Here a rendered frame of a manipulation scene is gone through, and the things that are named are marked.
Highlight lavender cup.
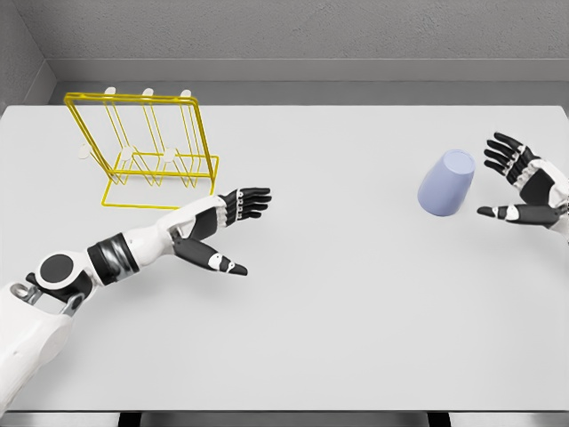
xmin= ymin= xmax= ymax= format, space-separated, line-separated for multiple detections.
xmin=416 ymin=149 xmax=477 ymax=219

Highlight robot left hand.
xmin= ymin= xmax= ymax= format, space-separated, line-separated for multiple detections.
xmin=164 ymin=186 xmax=273 ymax=278

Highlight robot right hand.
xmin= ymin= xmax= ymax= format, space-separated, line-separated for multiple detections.
xmin=476 ymin=132 xmax=569 ymax=244

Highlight yellow wire cup holder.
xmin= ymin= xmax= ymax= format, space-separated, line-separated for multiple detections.
xmin=63 ymin=87 xmax=220 ymax=210

